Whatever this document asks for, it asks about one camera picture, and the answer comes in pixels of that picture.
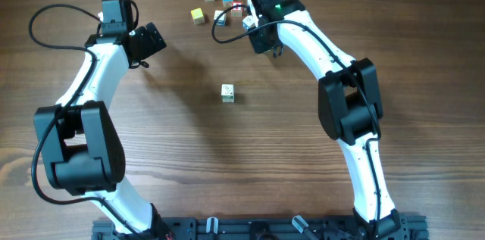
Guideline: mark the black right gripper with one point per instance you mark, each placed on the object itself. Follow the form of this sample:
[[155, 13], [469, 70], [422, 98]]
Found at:
[[258, 46]]

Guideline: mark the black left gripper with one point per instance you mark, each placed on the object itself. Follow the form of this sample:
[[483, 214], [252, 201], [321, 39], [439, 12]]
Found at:
[[153, 44]]

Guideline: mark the red letter I block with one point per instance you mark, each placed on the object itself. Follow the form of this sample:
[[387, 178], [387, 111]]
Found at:
[[237, 9]]

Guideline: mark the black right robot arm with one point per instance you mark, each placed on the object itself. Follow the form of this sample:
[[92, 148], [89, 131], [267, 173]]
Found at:
[[349, 103]]

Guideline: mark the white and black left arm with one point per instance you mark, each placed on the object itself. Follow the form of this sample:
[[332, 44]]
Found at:
[[79, 146]]

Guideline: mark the white block blue sides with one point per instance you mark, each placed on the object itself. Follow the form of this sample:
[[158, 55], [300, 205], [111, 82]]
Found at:
[[249, 22]]

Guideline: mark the white and blue block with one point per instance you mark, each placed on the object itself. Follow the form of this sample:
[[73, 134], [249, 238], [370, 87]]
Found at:
[[219, 18]]

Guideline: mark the yellow top block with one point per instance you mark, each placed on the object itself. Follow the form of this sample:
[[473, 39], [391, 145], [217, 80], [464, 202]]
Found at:
[[198, 16]]

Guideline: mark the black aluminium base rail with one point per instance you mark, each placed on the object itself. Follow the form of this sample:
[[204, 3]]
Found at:
[[331, 227]]

